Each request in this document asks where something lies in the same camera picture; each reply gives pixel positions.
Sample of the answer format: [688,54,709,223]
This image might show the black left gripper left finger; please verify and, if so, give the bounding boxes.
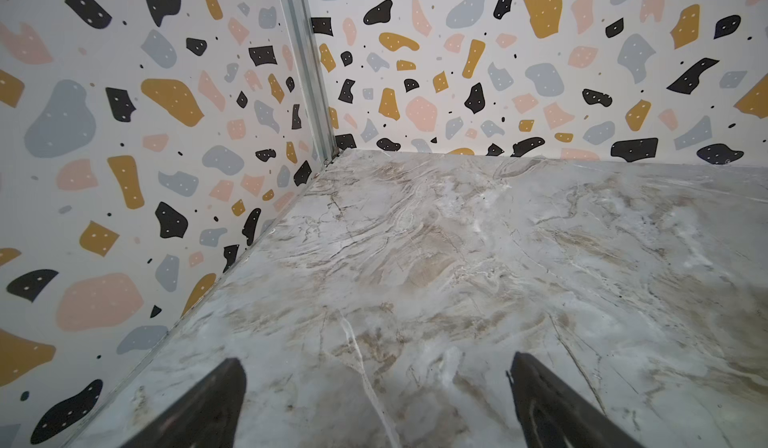
[124,358,247,448]

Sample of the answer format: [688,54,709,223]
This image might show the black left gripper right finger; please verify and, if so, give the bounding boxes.
[506,352,641,448]

